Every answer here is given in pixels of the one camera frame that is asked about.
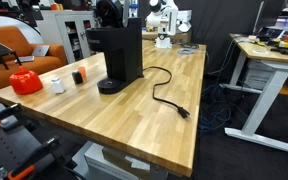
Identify silver white small cup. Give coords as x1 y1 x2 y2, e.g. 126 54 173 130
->
50 77 66 95

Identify orange plastic kettle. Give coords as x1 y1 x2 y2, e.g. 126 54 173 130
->
8 65 44 96

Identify black coffee machine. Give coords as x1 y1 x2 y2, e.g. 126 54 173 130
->
85 0 145 95

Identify white boxes under table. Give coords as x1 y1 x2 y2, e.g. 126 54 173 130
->
71 141 152 180

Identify black backdrop curtain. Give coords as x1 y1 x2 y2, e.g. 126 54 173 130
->
137 0 263 79

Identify white glass door cabinet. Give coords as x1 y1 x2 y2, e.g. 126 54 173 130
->
36 9 99 65

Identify orange couch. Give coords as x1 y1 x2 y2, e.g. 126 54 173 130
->
0 25 68 107

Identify silver laptop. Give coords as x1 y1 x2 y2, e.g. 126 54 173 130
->
15 44 51 64

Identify white printer under desk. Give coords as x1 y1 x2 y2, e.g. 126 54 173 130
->
243 59 282 92

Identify black orange bar clamp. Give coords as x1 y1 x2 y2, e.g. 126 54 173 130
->
0 102 23 132
6 134 63 180

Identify black computer monitor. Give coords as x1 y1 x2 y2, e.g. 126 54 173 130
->
251 0 287 35

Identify black folding stand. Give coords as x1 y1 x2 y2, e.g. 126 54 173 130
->
0 33 23 72

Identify yellow tool on desk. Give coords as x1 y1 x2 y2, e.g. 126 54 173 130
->
277 39 288 50

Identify dark grey perforated cart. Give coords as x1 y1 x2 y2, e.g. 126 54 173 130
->
0 103 53 180

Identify black power cord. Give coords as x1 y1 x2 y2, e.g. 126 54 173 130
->
142 65 192 120

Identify coiled light blue cable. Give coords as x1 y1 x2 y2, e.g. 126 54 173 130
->
176 47 196 56

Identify blue floor cables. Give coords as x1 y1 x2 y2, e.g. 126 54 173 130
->
198 39 243 135

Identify grey table frame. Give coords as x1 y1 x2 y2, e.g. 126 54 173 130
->
148 162 169 180

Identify white frame wooden desk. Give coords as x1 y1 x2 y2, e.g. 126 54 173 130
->
223 32 288 157

